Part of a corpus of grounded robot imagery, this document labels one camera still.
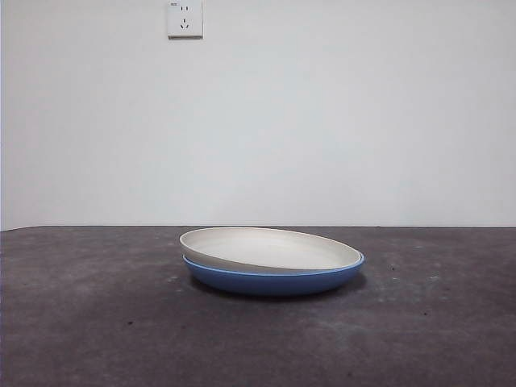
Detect white wall socket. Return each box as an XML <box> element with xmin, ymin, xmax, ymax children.
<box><xmin>167</xmin><ymin>0</ymin><xmax>204</xmax><ymax>40</ymax></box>

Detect blue round plate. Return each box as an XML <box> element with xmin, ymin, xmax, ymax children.
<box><xmin>182</xmin><ymin>252</ymin><xmax>367</xmax><ymax>298</ymax></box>

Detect white round plate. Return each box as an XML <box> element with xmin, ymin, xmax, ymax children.
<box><xmin>178</xmin><ymin>226</ymin><xmax>361</xmax><ymax>272</ymax></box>

